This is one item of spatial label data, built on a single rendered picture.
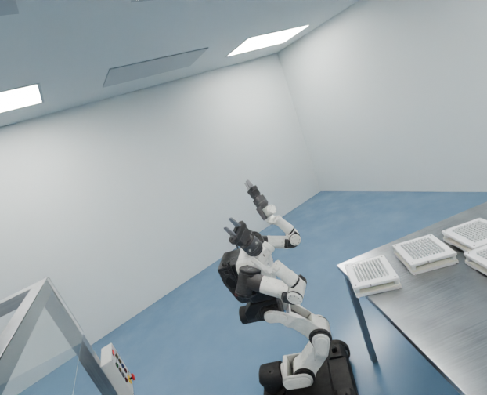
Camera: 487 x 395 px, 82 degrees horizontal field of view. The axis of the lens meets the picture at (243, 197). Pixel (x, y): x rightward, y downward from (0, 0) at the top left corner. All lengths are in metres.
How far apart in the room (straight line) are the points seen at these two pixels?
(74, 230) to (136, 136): 1.49
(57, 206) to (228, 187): 2.47
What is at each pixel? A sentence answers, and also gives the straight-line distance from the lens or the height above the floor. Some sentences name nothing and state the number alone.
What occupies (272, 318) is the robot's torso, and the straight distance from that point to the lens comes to 1.91.
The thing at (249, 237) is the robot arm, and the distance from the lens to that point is 1.32.
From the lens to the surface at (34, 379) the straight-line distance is 1.22.
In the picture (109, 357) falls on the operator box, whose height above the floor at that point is 1.10.
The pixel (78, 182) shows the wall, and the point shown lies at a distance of 4.22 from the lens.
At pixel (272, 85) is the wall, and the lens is 5.72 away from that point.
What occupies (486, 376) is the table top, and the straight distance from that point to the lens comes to 1.48.
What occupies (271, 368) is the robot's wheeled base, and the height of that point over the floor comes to 0.35.
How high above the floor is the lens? 2.00
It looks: 15 degrees down
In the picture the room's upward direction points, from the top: 22 degrees counter-clockwise
